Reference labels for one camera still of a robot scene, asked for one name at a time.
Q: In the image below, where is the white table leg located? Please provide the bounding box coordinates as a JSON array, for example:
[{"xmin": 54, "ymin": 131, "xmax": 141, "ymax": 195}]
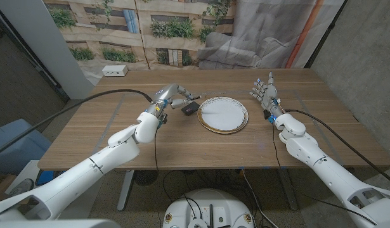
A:
[{"xmin": 117, "ymin": 170, "xmax": 135, "ymax": 212}]

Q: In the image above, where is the black round fan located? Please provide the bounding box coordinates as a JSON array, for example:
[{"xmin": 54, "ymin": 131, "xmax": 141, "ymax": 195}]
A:
[{"xmin": 133, "ymin": 170, "xmax": 160, "ymax": 186}]

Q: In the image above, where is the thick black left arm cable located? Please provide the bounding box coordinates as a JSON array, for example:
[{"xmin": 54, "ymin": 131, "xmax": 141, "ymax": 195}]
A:
[{"xmin": 0, "ymin": 89, "xmax": 154, "ymax": 159}]

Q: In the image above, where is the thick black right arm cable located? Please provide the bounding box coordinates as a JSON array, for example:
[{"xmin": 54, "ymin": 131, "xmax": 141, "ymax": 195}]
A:
[{"xmin": 285, "ymin": 108, "xmax": 390, "ymax": 187}]

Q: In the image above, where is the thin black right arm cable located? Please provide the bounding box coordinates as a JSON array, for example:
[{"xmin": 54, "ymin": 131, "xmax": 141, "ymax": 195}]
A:
[{"xmin": 271, "ymin": 122, "xmax": 378, "ymax": 226}]

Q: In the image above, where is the white gold-rimmed paper plate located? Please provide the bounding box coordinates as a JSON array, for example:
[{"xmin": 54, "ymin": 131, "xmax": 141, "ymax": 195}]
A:
[{"xmin": 197, "ymin": 96, "xmax": 249, "ymax": 135}]

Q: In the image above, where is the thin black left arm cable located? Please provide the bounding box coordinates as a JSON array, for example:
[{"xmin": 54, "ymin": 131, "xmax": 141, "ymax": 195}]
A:
[{"xmin": 152, "ymin": 128, "xmax": 161, "ymax": 172}]

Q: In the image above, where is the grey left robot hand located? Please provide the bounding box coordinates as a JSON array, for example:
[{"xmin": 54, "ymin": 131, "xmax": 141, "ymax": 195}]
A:
[{"xmin": 145, "ymin": 83, "xmax": 196, "ymax": 124}]

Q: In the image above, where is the white floor cable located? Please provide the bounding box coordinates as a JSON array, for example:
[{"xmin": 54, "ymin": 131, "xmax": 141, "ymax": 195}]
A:
[{"xmin": 241, "ymin": 169, "xmax": 280, "ymax": 228}]

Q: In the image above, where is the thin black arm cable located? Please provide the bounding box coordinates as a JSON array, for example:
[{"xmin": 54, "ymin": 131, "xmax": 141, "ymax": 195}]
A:
[
  {"xmin": 152, "ymin": 128, "xmax": 161, "ymax": 172},
  {"xmin": 271, "ymin": 122, "xmax": 378, "ymax": 226}
]

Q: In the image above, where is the black card holder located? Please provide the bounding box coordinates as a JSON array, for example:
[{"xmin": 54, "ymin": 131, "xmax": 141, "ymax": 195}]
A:
[{"xmin": 181, "ymin": 101, "xmax": 201, "ymax": 117}]

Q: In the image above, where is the grey table leg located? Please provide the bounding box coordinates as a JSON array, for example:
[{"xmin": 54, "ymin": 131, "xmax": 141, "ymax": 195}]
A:
[{"xmin": 278, "ymin": 167, "xmax": 299, "ymax": 212}]

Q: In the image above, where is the printed fabric backdrop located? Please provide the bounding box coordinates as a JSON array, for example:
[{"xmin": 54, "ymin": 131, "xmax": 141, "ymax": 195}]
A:
[{"xmin": 42, "ymin": 0, "xmax": 346, "ymax": 86}]

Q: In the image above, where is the blue floor item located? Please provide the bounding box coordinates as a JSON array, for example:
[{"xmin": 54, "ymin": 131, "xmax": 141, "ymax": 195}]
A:
[{"xmin": 35, "ymin": 170, "xmax": 61, "ymax": 187}]

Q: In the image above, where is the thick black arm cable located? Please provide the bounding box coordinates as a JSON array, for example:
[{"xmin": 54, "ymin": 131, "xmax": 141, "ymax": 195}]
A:
[
  {"xmin": 0, "ymin": 89, "xmax": 154, "ymax": 159},
  {"xmin": 285, "ymin": 108, "xmax": 390, "ymax": 187}
]

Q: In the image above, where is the grey sneaker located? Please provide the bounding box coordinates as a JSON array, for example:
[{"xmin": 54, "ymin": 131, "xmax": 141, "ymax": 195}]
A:
[{"xmin": 9, "ymin": 178, "xmax": 36, "ymax": 198}]

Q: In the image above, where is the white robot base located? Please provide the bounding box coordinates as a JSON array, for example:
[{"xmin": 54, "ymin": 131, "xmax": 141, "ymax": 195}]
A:
[{"xmin": 162, "ymin": 189, "xmax": 255, "ymax": 228}]

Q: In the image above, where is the blue upholstered seat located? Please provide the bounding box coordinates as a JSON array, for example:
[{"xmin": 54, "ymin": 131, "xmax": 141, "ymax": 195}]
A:
[{"xmin": 0, "ymin": 118, "xmax": 53, "ymax": 177}]

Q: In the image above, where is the white robot torso edge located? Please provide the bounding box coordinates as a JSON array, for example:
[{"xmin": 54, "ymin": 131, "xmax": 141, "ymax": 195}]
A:
[{"xmin": 0, "ymin": 218, "xmax": 121, "ymax": 228}]

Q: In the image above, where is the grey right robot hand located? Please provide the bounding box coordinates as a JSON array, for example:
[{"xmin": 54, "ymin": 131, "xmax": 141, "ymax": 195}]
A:
[{"xmin": 249, "ymin": 71, "xmax": 286, "ymax": 123}]

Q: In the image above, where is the white power strip box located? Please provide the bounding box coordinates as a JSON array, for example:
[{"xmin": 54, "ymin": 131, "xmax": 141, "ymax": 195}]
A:
[{"xmin": 101, "ymin": 65, "xmax": 129, "ymax": 77}]

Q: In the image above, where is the black backdrop stand pole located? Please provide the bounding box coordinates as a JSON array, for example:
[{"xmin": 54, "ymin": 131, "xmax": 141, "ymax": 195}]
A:
[{"xmin": 304, "ymin": 0, "xmax": 348, "ymax": 68}]

